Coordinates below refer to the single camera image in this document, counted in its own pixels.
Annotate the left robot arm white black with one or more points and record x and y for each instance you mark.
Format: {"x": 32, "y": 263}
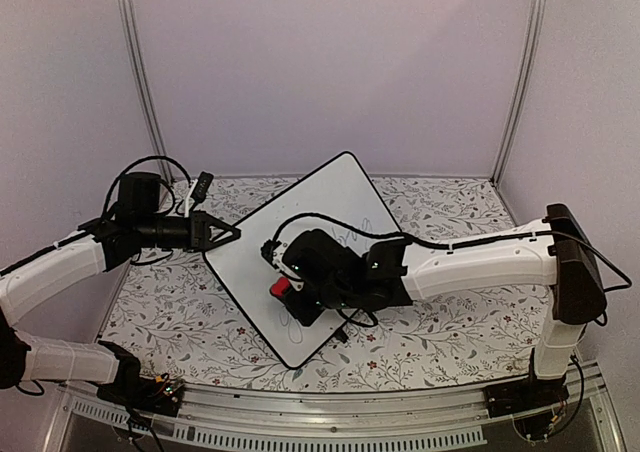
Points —
{"x": 131, "y": 221}

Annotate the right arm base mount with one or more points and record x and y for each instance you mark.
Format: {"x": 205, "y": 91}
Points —
{"x": 523, "y": 395}

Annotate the red whiteboard eraser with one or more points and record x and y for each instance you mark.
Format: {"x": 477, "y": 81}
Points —
{"x": 280, "y": 289}

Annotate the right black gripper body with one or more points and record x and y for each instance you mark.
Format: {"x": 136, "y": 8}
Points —
{"x": 306, "y": 313}

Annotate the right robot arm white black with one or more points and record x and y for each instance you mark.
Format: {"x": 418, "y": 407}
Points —
{"x": 319, "y": 274}

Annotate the aluminium frame post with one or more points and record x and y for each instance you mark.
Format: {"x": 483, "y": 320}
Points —
{"x": 141, "y": 82}
{"x": 525, "y": 71}

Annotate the left aluminium frame post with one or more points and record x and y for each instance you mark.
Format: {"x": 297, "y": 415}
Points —
{"x": 141, "y": 82}

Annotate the white whiteboard with black frame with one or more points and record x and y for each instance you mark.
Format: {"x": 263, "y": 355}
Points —
{"x": 340, "y": 189}

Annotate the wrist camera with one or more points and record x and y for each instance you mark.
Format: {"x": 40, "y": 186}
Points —
{"x": 272, "y": 252}
{"x": 197, "y": 192}

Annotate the black whiteboard stand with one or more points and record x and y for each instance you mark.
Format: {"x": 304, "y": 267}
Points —
{"x": 341, "y": 336}

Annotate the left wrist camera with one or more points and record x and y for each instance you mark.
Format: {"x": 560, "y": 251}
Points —
{"x": 197, "y": 192}

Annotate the front aluminium rail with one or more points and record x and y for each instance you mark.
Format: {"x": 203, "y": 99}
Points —
{"x": 441, "y": 419}

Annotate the right aluminium frame post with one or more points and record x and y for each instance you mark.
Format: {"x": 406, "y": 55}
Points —
{"x": 525, "y": 71}

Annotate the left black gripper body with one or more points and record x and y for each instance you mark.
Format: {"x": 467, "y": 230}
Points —
{"x": 196, "y": 233}

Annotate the floral patterned table mat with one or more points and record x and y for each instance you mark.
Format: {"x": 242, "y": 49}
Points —
{"x": 176, "y": 318}

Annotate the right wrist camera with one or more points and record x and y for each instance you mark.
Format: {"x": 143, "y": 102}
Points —
{"x": 272, "y": 252}

